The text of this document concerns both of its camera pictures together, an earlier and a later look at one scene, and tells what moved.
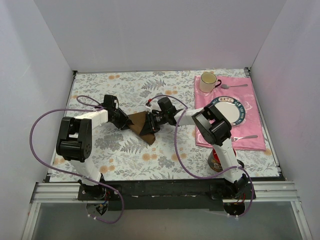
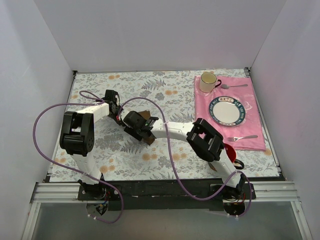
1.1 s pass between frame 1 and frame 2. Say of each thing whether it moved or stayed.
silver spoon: stayed
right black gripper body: moved
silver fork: stayed
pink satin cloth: stayed
